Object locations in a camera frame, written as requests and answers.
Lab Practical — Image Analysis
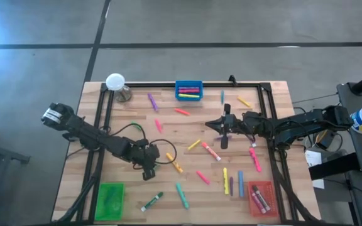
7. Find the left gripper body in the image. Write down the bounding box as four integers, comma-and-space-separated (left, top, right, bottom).
133, 140, 162, 181

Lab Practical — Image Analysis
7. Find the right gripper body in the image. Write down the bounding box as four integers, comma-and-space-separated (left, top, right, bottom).
221, 104, 265, 149

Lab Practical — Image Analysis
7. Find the orange-yellow highlighter marker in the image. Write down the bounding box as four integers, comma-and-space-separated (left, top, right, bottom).
165, 152, 184, 174

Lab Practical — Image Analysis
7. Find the yellow thin pen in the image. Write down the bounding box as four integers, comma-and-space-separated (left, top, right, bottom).
187, 139, 202, 151
237, 97, 252, 108

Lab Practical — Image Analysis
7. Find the dark green Expo marker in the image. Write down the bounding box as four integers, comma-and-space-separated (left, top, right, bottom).
251, 185, 272, 212

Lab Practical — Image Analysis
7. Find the pink Expo dry-erase marker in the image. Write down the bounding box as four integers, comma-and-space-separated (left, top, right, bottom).
250, 190, 267, 215

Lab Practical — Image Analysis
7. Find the pink highlighter marker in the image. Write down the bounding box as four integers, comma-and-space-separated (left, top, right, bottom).
248, 147, 262, 173

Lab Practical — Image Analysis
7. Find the green Expo dry-erase marker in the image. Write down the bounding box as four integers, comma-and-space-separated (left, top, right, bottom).
140, 191, 164, 212

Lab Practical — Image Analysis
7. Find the blue plastic basket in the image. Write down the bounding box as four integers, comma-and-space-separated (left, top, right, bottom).
174, 80, 204, 102

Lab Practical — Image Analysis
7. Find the teal Sharpie highlighter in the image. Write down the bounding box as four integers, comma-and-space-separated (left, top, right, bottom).
175, 183, 190, 210

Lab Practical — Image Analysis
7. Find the green plastic basket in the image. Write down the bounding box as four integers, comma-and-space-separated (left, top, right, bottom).
94, 182, 126, 221

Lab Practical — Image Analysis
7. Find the orange plastic basket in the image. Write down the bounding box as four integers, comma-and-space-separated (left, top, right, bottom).
247, 180, 279, 218

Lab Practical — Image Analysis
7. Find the white paper sheet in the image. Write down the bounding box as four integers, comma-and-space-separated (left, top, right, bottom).
304, 149, 323, 168

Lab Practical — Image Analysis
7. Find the white dome metal lamp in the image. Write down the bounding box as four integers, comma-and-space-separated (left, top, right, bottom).
105, 72, 134, 103

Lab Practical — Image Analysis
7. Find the black power box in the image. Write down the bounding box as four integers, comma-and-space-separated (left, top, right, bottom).
314, 130, 337, 150

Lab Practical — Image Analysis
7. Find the black rig crossbar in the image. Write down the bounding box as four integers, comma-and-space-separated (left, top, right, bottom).
309, 153, 361, 181

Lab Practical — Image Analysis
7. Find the black metal stand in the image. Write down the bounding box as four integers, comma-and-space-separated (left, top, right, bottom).
0, 125, 31, 226

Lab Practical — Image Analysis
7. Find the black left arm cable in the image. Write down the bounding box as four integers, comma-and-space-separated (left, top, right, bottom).
107, 122, 178, 166

